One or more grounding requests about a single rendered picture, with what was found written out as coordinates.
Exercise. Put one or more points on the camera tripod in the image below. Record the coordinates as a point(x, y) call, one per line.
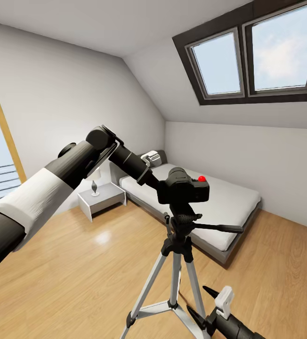
point(180, 244)

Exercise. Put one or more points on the digital camera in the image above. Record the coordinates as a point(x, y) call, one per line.
point(183, 189)

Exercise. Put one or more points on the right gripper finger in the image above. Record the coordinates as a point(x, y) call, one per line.
point(211, 292)
point(198, 319)

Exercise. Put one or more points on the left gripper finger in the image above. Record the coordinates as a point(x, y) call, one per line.
point(154, 183)

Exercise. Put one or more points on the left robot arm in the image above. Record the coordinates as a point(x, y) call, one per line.
point(25, 210)

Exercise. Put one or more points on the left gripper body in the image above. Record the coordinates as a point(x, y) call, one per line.
point(136, 168)

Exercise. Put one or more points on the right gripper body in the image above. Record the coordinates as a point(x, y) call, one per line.
point(229, 328)

